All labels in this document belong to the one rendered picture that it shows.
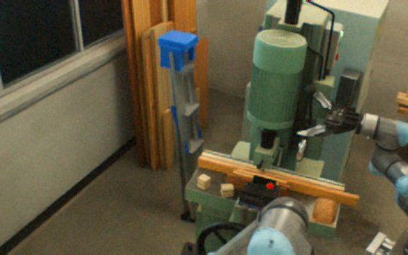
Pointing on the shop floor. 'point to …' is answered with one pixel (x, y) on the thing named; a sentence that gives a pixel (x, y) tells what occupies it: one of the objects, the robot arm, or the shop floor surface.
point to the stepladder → (184, 152)
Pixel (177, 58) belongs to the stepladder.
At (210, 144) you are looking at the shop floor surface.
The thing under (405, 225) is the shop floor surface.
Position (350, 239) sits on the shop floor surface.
